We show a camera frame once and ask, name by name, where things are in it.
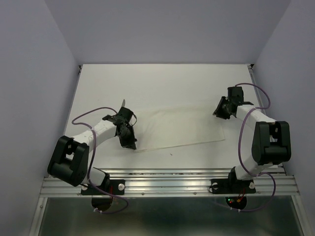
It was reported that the white cloth napkin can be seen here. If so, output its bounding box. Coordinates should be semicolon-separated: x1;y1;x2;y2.
134;103;225;152

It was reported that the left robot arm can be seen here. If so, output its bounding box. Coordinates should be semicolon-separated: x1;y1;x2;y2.
47;106;137;194

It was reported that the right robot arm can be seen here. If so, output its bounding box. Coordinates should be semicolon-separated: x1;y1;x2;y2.
213;83;291;192

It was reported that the aluminium front rail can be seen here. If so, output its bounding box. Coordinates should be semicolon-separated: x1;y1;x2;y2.
40;168;302;197

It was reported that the aluminium rail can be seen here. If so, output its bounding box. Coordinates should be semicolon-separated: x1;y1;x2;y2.
40;168;302;197
249;79;291;167

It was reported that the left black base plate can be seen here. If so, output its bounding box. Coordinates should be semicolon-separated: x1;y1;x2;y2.
80;179;126;196

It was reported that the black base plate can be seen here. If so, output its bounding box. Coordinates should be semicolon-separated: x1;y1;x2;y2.
209;178;256;195
80;179;126;196

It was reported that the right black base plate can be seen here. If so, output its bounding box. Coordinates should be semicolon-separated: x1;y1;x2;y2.
209;178;256;195

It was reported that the aluminium right side rail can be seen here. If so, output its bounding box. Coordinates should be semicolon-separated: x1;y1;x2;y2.
249;79;291;167

